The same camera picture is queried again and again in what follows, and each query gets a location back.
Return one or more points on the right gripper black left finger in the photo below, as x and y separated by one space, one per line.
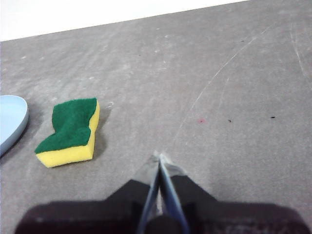
109 214

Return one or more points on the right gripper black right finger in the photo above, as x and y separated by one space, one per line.
219 219

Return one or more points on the yellow sponge with green pad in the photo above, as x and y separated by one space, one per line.
70 126

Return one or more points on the blue round plate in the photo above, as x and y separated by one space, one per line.
12 122

